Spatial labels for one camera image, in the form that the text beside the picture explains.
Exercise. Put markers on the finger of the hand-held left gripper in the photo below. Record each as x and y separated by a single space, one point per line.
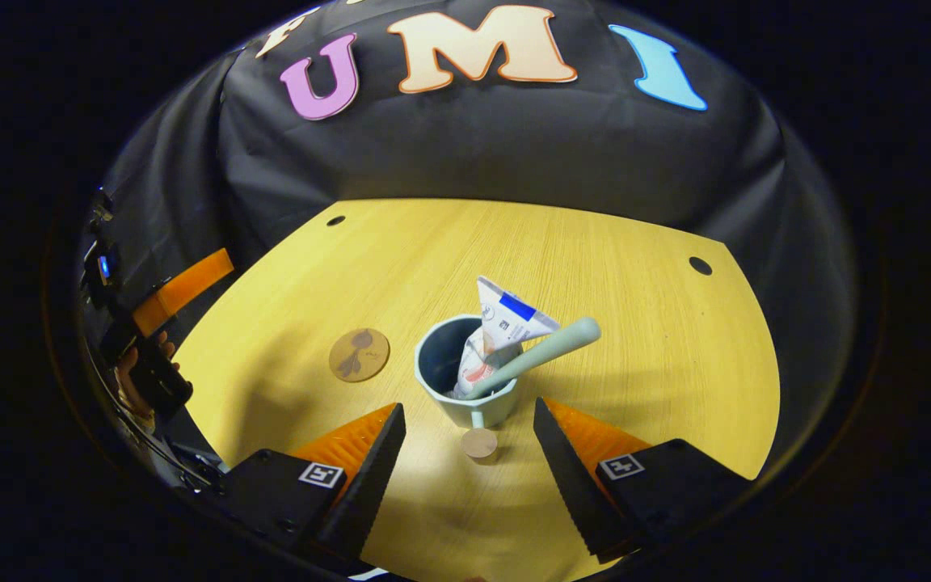
183 291

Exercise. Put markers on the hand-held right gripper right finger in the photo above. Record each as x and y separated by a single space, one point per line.
570 485

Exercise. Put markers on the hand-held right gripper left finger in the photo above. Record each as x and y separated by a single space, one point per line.
368 477

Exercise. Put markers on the round brown coaster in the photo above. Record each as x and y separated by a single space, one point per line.
368 364

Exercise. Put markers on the white toothpaste tube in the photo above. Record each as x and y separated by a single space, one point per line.
506 319

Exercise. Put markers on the yellow wooden desktop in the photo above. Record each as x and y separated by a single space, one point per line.
635 339

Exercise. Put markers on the black backdrop cloth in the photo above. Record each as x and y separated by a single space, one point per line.
498 145

